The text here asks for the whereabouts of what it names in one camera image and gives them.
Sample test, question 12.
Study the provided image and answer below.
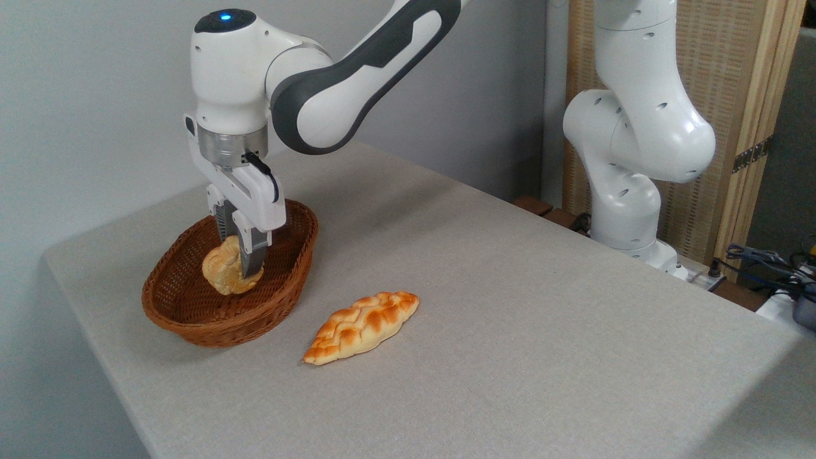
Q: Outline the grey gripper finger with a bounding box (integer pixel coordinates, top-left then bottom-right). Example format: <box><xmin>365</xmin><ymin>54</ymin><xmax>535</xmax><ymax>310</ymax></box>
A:
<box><xmin>231</xmin><ymin>209</ymin><xmax>272</xmax><ymax>280</ymax></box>
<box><xmin>206</xmin><ymin>184</ymin><xmax>237</xmax><ymax>242</ymax></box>

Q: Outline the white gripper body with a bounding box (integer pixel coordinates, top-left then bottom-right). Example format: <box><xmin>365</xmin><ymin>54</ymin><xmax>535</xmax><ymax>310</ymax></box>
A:
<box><xmin>184</xmin><ymin>114</ymin><xmax>288</xmax><ymax>234</ymax></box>

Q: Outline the round flower-shaped bread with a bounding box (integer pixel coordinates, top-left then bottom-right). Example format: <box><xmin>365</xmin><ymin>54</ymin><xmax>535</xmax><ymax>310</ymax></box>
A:
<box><xmin>202</xmin><ymin>235</ymin><xmax>265</xmax><ymax>296</ymax></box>

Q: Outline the brown wicker basket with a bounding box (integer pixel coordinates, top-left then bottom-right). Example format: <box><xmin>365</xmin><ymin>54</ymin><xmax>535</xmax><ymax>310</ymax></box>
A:
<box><xmin>142</xmin><ymin>199</ymin><xmax>319</xmax><ymax>348</ymax></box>

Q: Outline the braided bread loaf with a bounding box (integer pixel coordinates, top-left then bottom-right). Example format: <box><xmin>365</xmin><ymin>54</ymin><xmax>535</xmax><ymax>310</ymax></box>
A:
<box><xmin>303</xmin><ymin>291</ymin><xmax>420</xmax><ymax>366</ymax></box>

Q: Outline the bamboo folding screen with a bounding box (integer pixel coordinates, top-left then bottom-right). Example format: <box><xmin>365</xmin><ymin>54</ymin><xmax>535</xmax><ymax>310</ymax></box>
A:
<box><xmin>564</xmin><ymin>0</ymin><xmax>808</xmax><ymax>281</ymax></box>

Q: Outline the metal screen hinge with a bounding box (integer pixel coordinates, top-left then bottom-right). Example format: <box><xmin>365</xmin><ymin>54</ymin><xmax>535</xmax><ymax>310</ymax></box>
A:
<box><xmin>732</xmin><ymin>136</ymin><xmax>773</xmax><ymax>174</ymax></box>

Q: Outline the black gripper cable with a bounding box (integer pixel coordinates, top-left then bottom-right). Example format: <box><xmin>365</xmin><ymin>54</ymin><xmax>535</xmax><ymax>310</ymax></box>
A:
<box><xmin>242</xmin><ymin>150</ymin><xmax>281</xmax><ymax>204</ymax></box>

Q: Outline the bundle of dark cables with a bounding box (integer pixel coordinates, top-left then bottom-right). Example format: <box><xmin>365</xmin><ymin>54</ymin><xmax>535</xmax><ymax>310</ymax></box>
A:
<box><xmin>724</xmin><ymin>244</ymin><xmax>816</xmax><ymax>300</ymax></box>

